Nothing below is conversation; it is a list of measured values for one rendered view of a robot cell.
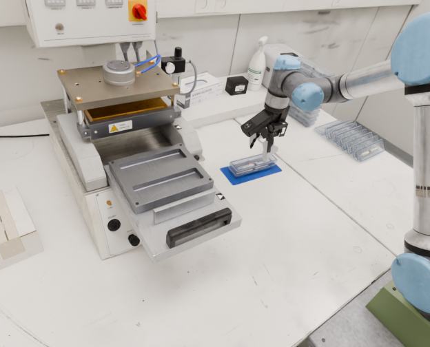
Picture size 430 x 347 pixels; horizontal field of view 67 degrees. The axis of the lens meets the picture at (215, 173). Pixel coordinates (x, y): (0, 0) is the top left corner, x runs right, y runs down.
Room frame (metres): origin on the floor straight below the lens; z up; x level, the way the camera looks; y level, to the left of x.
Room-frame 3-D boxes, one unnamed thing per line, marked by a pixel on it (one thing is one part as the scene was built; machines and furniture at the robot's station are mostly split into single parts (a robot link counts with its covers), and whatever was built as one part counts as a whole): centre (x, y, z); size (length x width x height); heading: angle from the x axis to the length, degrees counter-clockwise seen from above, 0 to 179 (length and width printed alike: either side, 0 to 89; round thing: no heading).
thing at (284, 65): (0.96, -0.15, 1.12); 0.09 x 0.08 x 0.11; 29
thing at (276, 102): (0.97, -0.15, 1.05); 0.08 x 0.08 x 0.05
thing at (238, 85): (1.47, -0.02, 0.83); 0.09 x 0.06 x 0.07; 125
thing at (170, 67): (1.02, 0.21, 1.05); 0.15 x 0.05 x 0.15; 130
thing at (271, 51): (1.66, -0.22, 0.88); 0.25 x 0.20 x 0.17; 36
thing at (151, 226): (0.54, 0.10, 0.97); 0.30 x 0.22 x 0.08; 40
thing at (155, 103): (0.78, 0.29, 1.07); 0.22 x 0.17 x 0.10; 130
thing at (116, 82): (0.82, 0.30, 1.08); 0.31 x 0.24 x 0.13; 130
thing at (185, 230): (0.44, 0.01, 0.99); 0.15 x 0.02 x 0.04; 130
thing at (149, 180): (0.58, 0.13, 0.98); 0.20 x 0.17 x 0.03; 130
